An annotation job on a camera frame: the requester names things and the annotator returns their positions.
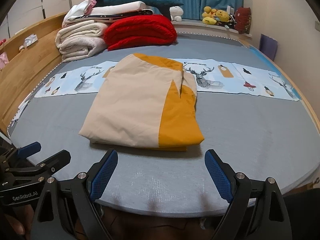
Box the beige and orange jacket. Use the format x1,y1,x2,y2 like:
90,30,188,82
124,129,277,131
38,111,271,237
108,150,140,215
79,53,204,151

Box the pink item on headboard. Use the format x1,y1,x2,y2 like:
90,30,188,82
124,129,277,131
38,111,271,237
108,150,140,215
0,52,9,70

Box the white plush toy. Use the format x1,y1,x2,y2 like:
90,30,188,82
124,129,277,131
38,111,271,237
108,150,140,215
170,6,184,22

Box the cream folded blanket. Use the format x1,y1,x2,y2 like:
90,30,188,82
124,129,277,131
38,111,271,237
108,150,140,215
55,20,108,63

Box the red folded blanket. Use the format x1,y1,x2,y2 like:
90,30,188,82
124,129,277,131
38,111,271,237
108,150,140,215
103,15,177,51

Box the grey bed sheet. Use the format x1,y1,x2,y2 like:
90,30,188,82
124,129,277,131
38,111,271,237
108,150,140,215
7,33,319,217

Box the dark red plush toy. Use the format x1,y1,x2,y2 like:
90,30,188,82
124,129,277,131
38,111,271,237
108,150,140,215
234,7,251,34

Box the yellow plush toys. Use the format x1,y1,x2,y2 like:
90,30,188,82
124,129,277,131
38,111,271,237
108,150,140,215
202,6,231,25

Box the wooden headboard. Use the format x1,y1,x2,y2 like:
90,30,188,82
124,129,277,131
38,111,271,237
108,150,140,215
0,12,65,135

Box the person's left hand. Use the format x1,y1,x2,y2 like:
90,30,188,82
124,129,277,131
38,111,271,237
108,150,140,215
5,204,34,239

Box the white paper on headboard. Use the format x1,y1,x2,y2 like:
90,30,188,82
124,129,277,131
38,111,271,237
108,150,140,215
23,34,38,48

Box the white folded clothes stack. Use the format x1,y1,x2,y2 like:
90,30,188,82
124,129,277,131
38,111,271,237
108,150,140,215
62,0,153,28

